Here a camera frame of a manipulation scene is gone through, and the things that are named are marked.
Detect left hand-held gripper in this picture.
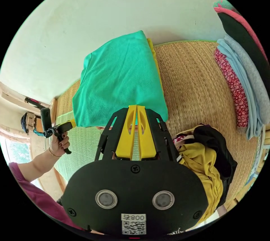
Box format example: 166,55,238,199
43,119,76,154

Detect pile of folded clothes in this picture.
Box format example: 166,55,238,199
213,0,270,140

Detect window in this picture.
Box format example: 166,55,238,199
0,135,32,166

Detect bed with woven mat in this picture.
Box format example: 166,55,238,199
53,40,270,216

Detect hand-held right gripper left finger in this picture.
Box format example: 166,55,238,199
115,105,137,159

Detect turquoise blue long sleeve shirt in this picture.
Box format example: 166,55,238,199
72,30,169,128

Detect person's left hand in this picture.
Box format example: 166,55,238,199
49,133,70,157

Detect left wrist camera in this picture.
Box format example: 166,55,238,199
40,107,53,132

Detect yellow folded garment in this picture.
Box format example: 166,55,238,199
147,38,164,90

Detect heap of yellow and black clothes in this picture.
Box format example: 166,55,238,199
173,124,239,224

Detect person's left forearm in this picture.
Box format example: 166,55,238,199
9,149,62,183

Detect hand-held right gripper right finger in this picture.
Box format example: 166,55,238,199
137,105,158,160

